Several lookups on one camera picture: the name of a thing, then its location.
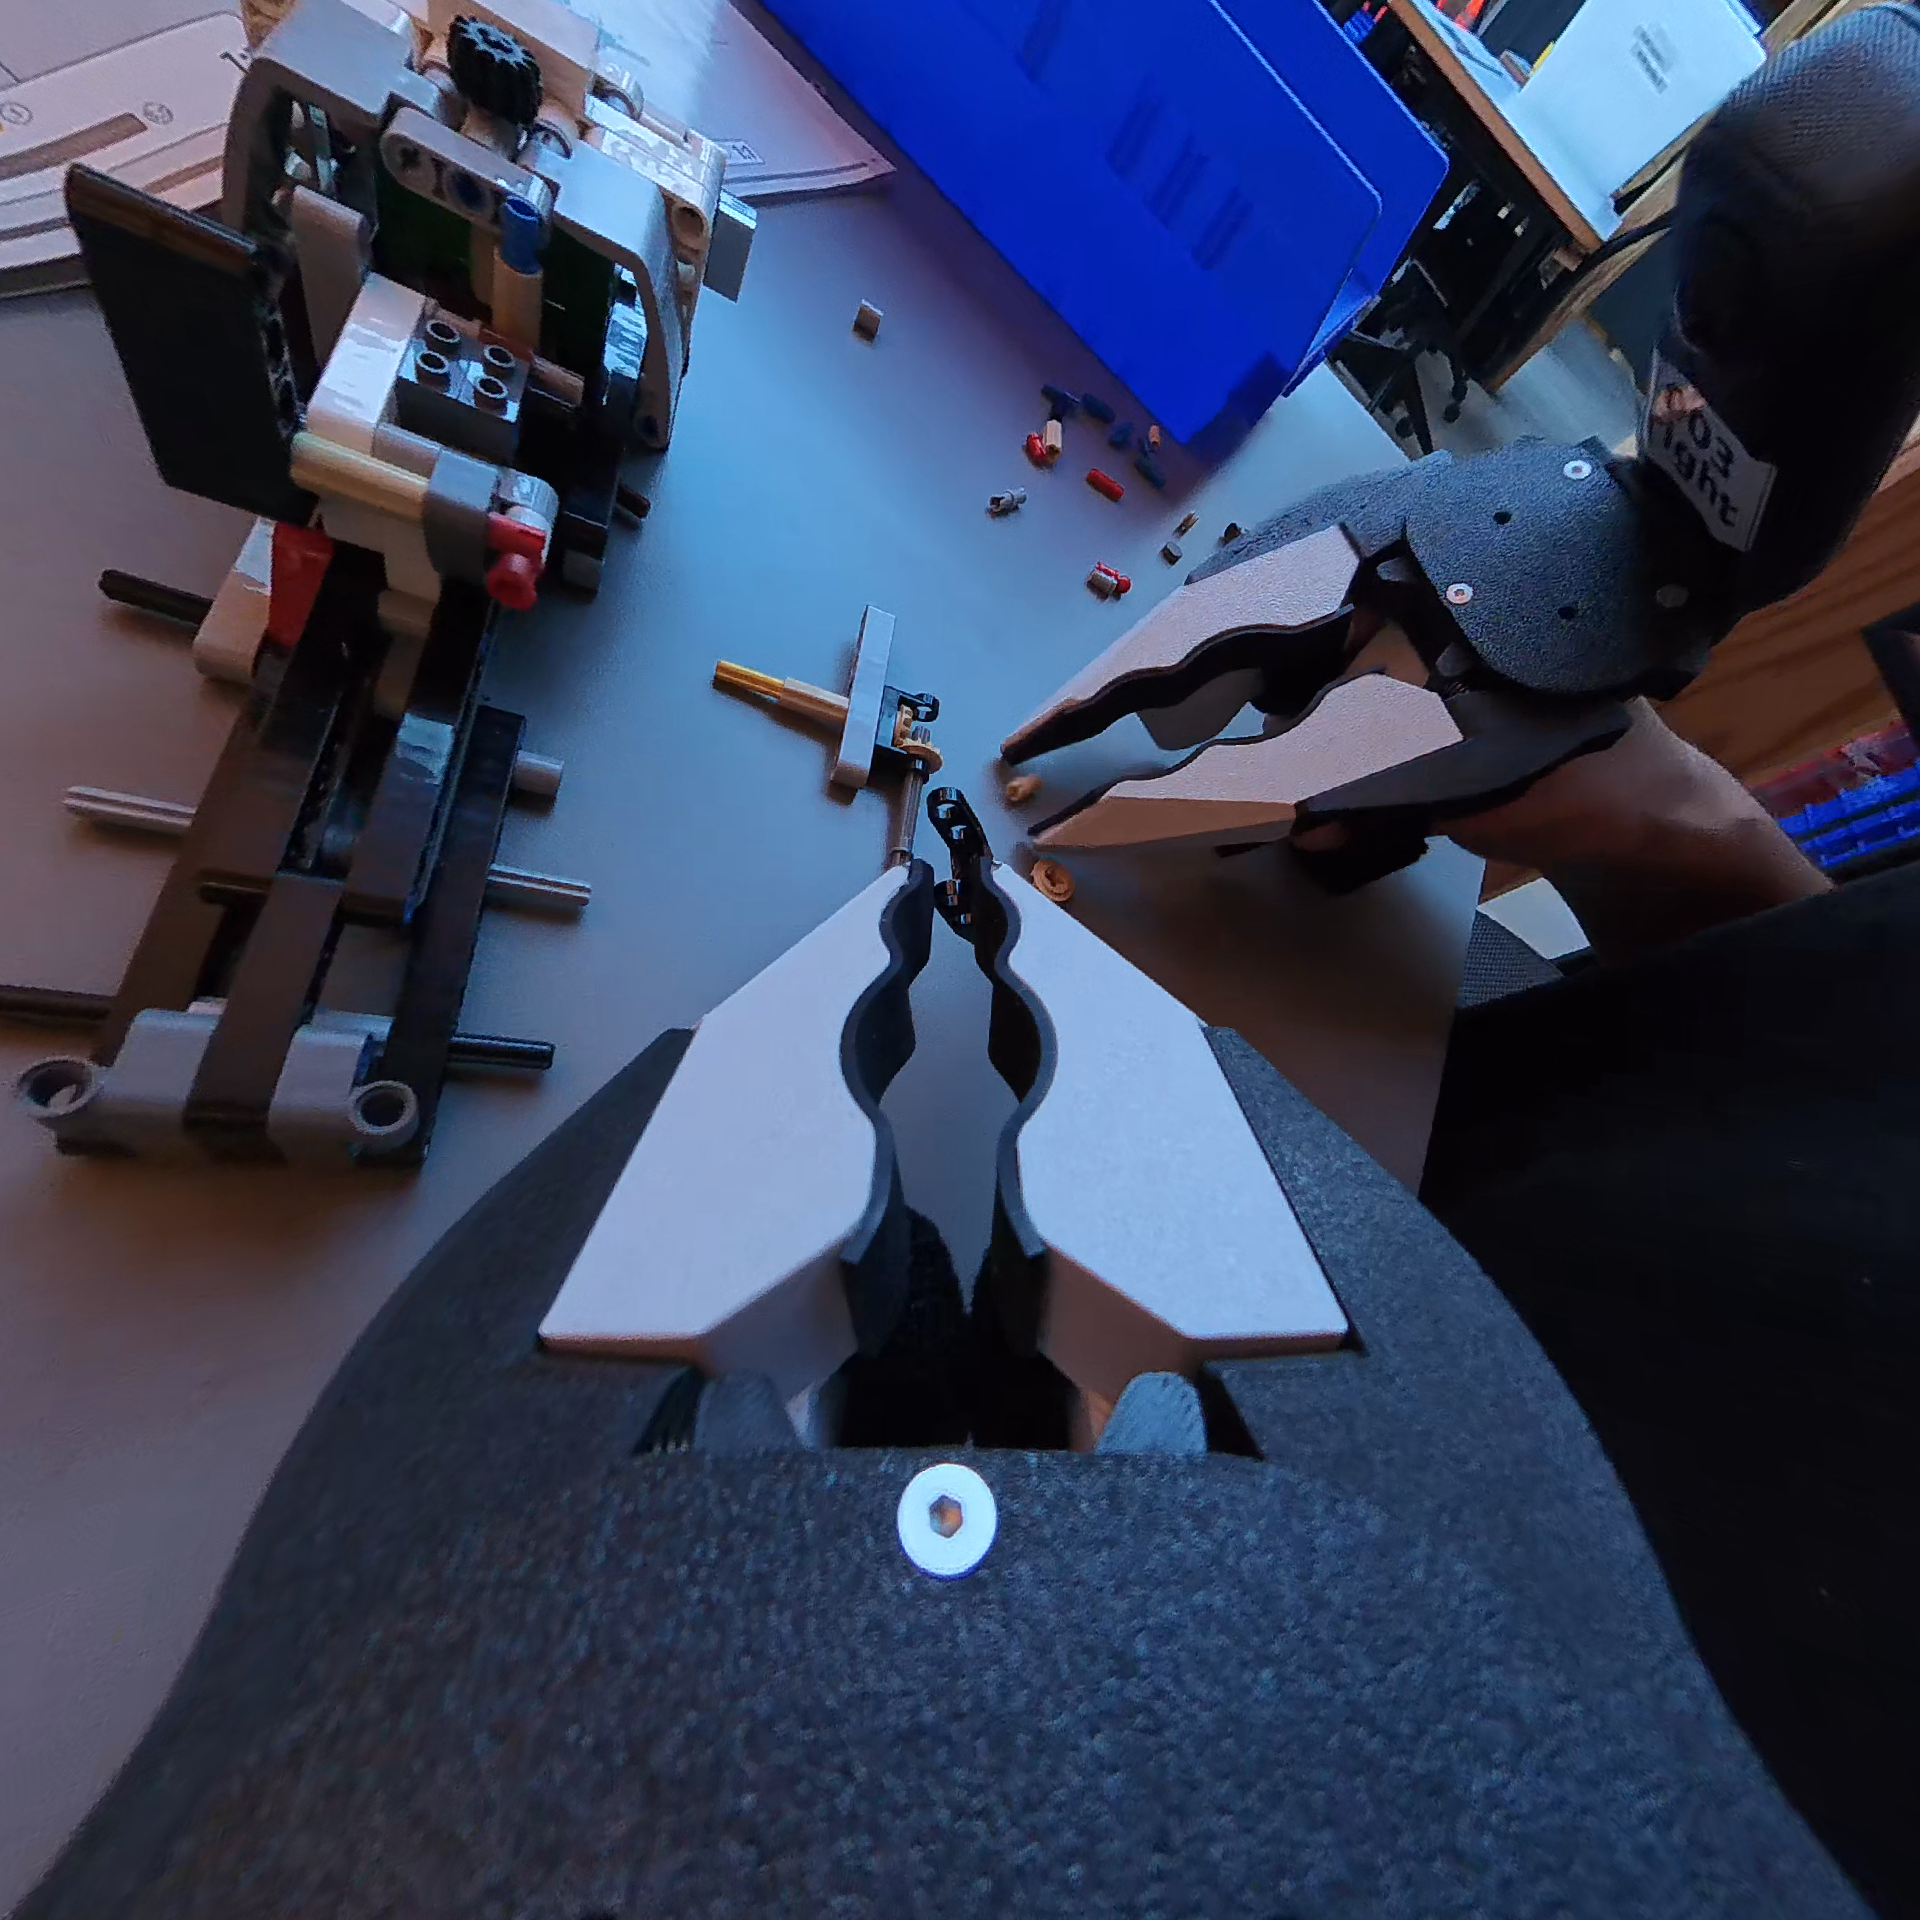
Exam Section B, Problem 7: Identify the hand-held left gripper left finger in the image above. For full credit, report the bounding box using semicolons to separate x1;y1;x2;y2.
538;870;939;1448

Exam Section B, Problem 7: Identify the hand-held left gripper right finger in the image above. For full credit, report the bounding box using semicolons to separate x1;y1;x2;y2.
970;861;1354;1448

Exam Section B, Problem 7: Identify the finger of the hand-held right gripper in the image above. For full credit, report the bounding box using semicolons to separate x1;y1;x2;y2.
1029;667;1470;853
998;522;1369;767

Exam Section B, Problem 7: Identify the black lego bracket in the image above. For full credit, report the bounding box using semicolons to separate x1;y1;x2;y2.
926;783;998;939

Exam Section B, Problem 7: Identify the grey beam lego subassembly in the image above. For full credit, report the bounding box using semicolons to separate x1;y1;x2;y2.
712;604;947;868

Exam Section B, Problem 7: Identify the partly built lego truck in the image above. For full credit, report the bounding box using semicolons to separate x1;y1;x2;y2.
0;0;764;1175

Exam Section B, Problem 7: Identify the person's right hand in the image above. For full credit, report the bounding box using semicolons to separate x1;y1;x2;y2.
1432;701;1836;959

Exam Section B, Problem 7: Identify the wooden cabinet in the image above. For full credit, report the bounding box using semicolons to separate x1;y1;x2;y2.
1681;451;1920;782

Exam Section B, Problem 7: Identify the rack of small parts bins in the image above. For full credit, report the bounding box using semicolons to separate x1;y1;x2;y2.
1746;720;1920;880

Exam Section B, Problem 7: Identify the blue plastic bin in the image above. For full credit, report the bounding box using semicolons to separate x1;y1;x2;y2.
750;0;1450;448

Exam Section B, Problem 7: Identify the white cardboard box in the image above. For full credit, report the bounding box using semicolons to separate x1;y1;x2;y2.
1512;0;1771;152

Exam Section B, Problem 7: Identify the open instruction booklet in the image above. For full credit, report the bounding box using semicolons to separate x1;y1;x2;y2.
0;0;899;294

